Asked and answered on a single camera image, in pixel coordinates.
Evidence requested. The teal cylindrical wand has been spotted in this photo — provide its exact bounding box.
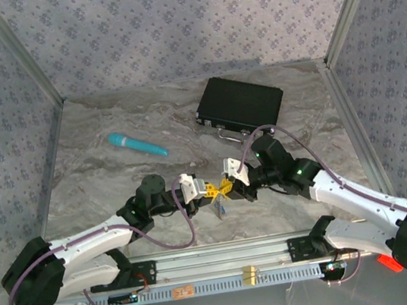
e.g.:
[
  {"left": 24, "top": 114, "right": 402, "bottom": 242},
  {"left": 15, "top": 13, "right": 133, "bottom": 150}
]
[{"left": 107, "top": 124, "right": 170, "bottom": 165}]

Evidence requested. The black ribbed hard case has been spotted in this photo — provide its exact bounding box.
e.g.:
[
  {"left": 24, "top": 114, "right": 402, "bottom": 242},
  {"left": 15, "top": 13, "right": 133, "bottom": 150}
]
[{"left": 189, "top": 67, "right": 290, "bottom": 150}]

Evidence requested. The gold binder clip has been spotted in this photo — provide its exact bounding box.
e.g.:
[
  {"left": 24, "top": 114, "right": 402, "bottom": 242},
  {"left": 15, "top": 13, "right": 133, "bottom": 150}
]
[{"left": 240, "top": 263, "right": 266, "bottom": 288}]

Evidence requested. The orange tag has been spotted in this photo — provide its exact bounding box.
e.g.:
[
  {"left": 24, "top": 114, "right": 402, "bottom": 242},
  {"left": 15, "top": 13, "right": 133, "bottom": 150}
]
[{"left": 171, "top": 284, "right": 196, "bottom": 301}]

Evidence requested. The small circuit board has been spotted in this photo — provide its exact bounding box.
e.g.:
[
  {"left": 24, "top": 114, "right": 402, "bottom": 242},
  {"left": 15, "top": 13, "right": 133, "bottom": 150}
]
[
  {"left": 107, "top": 287, "right": 152, "bottom": 305},
  {"left": 321, "top": 259, "right": 349, "bottom": 275}
]

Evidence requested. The red plastic block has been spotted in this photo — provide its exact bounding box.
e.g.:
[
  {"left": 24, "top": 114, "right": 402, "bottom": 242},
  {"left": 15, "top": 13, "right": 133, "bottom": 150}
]
[{"left": 375, "top": 251, "right": 404, "bottom": 276}]

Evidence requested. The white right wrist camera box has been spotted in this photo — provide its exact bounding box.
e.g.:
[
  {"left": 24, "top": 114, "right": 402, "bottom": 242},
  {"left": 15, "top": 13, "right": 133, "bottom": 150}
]
[{"left": 221, "top": 155, "right": 252, "bottom": 189}]

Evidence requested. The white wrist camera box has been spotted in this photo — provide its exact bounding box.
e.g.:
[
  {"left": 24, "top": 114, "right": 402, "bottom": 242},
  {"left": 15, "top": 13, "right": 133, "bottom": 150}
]
[
  {"left": 221, "top": 155, "right": 252, "bottom": 189},
  {"left": 177, "top": 171, "right": 202, "bottom": 205}
]

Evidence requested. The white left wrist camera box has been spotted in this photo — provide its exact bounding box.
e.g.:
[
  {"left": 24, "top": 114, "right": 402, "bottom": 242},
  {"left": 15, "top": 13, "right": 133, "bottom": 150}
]
[{"left": 177, "top": 171, "right": 202, "bottom": 205}]

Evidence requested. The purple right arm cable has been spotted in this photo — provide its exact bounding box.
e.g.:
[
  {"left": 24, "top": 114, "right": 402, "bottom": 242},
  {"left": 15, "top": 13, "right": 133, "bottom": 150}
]
[{"left": 236, "top": 103, "right": 407, "bottom": 297}]

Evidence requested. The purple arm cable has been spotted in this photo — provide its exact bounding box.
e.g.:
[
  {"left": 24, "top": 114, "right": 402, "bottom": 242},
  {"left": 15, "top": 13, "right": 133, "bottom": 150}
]
[
  {"left": 0, "top": 177, "right": 208, "bottom": 305},
  {"left": 236, "top": 103, "right": 407, "bottom": 297}
]

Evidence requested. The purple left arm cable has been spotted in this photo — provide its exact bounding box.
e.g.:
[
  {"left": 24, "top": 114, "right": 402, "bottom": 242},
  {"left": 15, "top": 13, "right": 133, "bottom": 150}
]
[{"left": 0, "top": 177, "right": 208, "bottom": 305}]

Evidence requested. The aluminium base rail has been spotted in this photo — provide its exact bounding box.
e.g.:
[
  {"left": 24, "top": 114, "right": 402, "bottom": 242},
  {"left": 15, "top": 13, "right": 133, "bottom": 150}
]
[{"left": 129, "top": 219, "right": 380, "bottom": 290}]

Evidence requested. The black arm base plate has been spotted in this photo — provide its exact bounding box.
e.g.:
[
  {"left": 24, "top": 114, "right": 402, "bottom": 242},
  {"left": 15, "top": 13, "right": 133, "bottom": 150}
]
[
  {"left": 286, "top": 228, "right": 359, "bottom": 263},
  {"left": 86, "top": 258, "right": 160, "bottom": 295}
]

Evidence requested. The grey slotted cable duct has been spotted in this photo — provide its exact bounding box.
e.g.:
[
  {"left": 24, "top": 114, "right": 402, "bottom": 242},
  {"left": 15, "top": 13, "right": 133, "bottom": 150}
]
[{"left": 68, "top": 260, "right": 325, "bottom": 305}]

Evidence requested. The aluminium side frame rail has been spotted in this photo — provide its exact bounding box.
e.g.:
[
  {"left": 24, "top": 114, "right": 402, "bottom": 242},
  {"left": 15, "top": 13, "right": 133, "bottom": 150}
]
[
  {"left": 20, "top": 99, "right": 88, "bottom": 254},
  {"left": 316, "top": 52, "right": 399, "bottom": 213}
]

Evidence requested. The aluminium corner post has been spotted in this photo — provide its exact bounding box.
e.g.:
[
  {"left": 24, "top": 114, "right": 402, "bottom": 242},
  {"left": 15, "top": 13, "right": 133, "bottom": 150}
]
[
  {"left": 313, "top": 0, "right": 401, "bottom": 70},
  {"left": 0, "top": 0, "right": 67, "bottom": 115}
]

